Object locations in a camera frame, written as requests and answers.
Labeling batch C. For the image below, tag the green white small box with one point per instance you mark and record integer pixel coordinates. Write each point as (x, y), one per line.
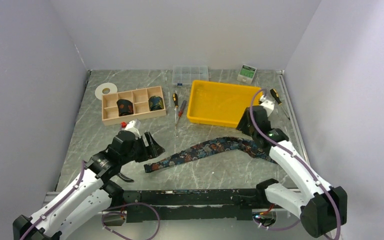
(246, 74)

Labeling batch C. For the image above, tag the blue rolled tie yellow flowers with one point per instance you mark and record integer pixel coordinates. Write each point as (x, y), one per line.
(155, 103)

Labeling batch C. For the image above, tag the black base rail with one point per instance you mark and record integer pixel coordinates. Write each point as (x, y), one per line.
(240, 204)

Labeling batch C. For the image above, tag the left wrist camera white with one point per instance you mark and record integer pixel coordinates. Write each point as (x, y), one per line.
(133, 126)

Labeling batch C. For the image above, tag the yellow plastic tray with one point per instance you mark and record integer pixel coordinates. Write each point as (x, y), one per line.
(220, 104)

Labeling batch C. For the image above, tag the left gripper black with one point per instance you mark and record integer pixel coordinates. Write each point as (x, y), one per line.
(154, 150)

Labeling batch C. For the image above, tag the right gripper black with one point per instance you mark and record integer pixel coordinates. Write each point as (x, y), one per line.
(241, 125)

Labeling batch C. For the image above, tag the dark rolled tie orange pattern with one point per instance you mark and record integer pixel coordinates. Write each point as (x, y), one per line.
(125, 107)

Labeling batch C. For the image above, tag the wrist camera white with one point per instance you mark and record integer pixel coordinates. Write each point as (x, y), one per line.
(133, 126)
(267, 104)

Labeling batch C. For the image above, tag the wooden compartment organizer box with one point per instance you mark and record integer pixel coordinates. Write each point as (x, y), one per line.
(139, 98)

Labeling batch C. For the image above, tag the clear plastic parts box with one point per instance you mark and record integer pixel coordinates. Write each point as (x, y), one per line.
(184, 75)

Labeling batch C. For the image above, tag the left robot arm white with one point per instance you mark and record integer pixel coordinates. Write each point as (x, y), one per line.
(92, 190)

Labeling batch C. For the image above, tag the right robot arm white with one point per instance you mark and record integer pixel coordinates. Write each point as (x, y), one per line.
(320, 207)

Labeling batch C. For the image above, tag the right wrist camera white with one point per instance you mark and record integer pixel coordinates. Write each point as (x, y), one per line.
(267, 104)

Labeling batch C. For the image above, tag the black yellow screwdriver right side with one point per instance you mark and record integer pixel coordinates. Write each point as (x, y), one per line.
(276, 97)

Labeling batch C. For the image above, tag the navy floral necktie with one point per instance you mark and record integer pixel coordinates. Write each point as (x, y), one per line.
(209, 148)

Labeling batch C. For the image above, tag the small black curved piece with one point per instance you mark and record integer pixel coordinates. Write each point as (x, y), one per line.
(125, 178)

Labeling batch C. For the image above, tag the blue red handled screwdriver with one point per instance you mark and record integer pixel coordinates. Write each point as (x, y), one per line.
(180, 111)

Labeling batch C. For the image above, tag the black yellow handled screwdriver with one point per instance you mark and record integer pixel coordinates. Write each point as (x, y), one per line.
(176, 105)

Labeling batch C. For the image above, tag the white tape roll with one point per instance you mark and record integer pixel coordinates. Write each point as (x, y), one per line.
(104, 89)

